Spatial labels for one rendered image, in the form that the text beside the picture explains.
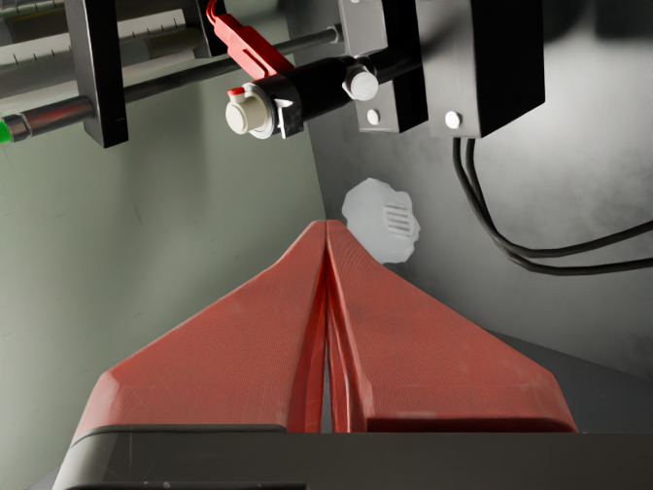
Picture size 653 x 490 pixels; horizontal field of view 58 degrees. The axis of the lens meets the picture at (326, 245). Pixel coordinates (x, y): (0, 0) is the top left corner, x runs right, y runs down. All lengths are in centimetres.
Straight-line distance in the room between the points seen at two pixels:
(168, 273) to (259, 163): 16
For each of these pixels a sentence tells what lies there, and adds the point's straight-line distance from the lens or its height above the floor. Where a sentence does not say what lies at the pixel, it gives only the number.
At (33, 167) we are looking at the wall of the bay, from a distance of 55.
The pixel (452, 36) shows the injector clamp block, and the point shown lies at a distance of 36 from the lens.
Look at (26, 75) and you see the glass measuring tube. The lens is 51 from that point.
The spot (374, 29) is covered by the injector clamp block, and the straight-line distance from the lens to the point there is 39.
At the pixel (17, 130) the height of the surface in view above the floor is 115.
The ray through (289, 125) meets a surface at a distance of 28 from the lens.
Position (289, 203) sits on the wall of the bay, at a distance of 69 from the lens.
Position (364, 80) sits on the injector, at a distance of 31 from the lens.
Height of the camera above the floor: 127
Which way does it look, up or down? 36 degrees down
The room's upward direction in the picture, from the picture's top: 121 degrees counter-clockwise
